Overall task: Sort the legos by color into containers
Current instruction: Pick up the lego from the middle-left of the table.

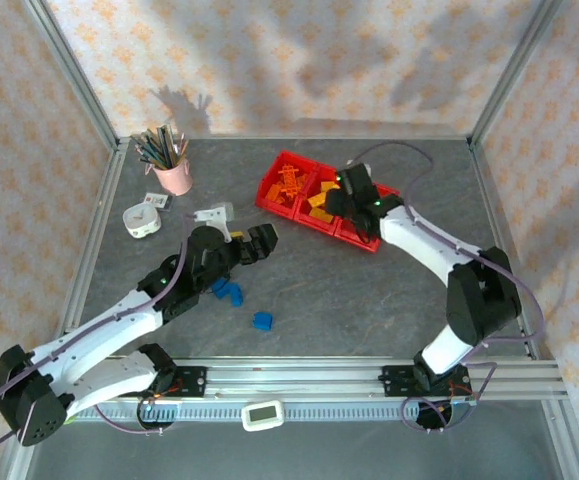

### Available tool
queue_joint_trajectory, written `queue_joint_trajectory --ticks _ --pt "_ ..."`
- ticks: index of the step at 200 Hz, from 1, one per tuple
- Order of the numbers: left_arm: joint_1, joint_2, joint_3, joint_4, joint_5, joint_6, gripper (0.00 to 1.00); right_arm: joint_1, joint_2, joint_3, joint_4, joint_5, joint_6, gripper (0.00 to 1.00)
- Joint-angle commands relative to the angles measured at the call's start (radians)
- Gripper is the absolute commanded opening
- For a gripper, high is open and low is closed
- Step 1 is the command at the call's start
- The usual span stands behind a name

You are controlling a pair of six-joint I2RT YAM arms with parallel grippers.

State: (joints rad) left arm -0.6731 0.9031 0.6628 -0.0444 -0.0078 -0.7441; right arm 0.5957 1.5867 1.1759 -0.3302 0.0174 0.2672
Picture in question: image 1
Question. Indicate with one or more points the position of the orange lattice lego piece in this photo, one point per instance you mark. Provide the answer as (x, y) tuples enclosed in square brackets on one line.
[(290, 179)]

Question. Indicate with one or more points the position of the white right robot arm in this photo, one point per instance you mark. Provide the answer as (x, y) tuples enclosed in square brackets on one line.
[(419, 242)]

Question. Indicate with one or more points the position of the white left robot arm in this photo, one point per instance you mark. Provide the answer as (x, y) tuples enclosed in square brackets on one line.
[(111, 336)]

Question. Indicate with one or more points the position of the blue lego brick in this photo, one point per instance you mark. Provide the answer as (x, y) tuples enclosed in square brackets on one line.
[(220, 290), (236, 295), (263, 321)]

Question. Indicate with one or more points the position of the red three-compartment bin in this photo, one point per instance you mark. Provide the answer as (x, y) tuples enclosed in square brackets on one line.
[(356, 240)]

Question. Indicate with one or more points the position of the orange lego plate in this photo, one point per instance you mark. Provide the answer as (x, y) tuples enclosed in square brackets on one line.
[(276, 194)]

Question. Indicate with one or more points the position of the small white card packet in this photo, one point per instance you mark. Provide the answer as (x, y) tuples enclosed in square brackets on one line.
[(157, 201)]

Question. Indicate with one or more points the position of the pink metal cup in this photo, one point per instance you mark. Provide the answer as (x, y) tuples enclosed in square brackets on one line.
[(174, 180)]

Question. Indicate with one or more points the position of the colored pencils bundle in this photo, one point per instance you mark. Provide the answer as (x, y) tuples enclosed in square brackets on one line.
[(161, 147)]

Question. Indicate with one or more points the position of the white digital timer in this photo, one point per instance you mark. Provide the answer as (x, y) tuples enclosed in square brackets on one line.
[(263, 415)]

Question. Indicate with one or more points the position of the aluminium side rail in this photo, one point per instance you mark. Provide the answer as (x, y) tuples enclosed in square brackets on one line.
[(504, 210), (94, 240)]

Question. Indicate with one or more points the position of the aluminium front rail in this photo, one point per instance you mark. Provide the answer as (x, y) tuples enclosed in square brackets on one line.
[(294, 375)]

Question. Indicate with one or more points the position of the aluminium frame post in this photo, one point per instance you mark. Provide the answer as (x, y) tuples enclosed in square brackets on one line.
[(69, 75), (514, 75)]

